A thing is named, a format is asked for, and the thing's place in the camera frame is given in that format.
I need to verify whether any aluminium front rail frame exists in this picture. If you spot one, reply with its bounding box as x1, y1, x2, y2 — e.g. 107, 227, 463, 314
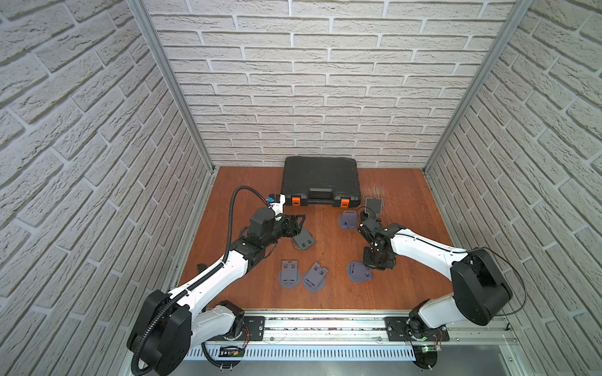
170, 310, 533, 375

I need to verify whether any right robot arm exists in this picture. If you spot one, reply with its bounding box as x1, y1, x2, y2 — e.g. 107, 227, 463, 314
357, 219, 514, 339

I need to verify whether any black phone stand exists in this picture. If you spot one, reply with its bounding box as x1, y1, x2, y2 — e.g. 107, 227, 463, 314
364, 197, 383, 220

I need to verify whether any grey phone stand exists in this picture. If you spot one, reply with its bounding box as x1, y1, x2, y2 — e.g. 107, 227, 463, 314
278, 260, 301, 289
346, 261, 373, 284
302, 263, 329, 292

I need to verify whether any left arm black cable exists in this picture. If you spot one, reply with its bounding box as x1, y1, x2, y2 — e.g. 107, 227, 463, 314
129, 185, 270, 376

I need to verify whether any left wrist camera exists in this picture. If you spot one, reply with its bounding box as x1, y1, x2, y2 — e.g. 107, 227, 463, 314
267, 194, 285, 219

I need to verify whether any black plastic tool case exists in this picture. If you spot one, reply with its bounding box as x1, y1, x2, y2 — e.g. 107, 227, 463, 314
281, 156, 362, 208

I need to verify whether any right corner aluminium profile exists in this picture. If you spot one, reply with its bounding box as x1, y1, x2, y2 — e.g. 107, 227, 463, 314
423, 0, 534, 175

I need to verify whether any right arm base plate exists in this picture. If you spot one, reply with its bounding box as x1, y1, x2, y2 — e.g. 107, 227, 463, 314
384, 316, 450, 343

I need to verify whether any purple-grey phone stand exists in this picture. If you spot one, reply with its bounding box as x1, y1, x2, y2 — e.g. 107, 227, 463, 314
337, 211, 359, 230

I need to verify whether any left corner aluminium profile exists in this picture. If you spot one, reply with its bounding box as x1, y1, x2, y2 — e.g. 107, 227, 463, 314
129, 0, 216, 173

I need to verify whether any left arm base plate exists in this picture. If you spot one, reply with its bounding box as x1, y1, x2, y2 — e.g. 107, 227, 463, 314
210, 316, 266, 342

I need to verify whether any dark grey stand wooden base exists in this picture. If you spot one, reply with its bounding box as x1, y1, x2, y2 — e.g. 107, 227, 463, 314
292, 228, 316, 251

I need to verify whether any corner aluminium profile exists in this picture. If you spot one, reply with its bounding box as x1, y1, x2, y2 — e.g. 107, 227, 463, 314
423, 0, 534, 175
129, 0, 216, 173

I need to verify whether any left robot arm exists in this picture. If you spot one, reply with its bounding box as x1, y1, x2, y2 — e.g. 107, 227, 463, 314
127, 208, 306, 375

